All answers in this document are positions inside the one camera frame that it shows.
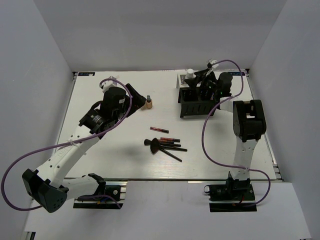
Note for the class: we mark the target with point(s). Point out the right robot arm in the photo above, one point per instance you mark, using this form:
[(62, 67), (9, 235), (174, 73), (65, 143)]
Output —
[(249, 125)]

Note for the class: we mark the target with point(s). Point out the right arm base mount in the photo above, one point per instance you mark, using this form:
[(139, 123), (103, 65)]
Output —
[(221, 201)]

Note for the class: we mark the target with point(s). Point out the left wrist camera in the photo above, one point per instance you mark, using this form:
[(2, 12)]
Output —
[(107, 83)]

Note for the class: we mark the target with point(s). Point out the white jar cap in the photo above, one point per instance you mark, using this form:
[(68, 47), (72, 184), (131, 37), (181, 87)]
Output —
[(189, 74)]

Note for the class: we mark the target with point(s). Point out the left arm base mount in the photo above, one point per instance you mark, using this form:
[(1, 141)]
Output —
[(112, 198)]

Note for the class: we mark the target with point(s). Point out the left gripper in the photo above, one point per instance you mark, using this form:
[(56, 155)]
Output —
[(138, 100)]

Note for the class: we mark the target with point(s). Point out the black fan makeup brush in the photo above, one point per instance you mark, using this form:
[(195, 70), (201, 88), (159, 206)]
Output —
[(156, 148)]

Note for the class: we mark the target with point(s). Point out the pink teal cosmetic tube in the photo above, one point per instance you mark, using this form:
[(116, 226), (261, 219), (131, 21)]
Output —
[(186, 81)]

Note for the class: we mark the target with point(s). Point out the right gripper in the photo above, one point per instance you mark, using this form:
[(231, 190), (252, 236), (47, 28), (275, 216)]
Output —
[(200, 75)]

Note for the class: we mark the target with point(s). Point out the white table board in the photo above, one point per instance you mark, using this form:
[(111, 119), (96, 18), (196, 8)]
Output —
[(121, 154)]

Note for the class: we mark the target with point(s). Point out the foundation bottle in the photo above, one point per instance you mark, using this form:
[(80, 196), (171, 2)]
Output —
[(144, 107), (149, 102)]

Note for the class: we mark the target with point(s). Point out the black metal organizer rack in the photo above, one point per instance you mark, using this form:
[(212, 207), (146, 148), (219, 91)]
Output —
[(195, 101)]

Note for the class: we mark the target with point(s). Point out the red black lip gloss tube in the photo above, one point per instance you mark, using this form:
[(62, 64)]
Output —
[(159, 130)]

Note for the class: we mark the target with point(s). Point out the black round makeup brush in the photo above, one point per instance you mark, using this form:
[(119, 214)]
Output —
[(148, 142)]

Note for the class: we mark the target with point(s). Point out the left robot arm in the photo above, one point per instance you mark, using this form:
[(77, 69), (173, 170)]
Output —
[(47, 184)]

